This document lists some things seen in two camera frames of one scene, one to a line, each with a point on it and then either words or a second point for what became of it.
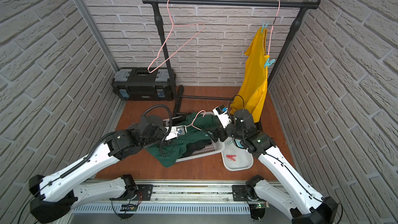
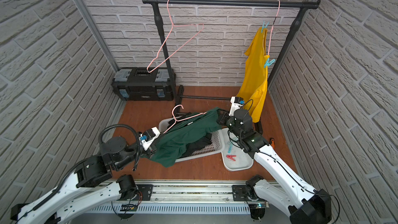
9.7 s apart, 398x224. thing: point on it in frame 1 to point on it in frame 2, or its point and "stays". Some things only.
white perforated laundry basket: x=217 y=147 stays
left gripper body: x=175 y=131 to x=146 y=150
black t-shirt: x=196 y=145 stays
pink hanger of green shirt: x=195 y=117 to x=186 y=118
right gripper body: x=223 y=133 to x=227 y=121
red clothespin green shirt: x=230 y=156 stays
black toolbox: x=143 y=84 stays
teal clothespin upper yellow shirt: x=265 y=26 stays
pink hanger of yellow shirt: x=271 y=30 stays
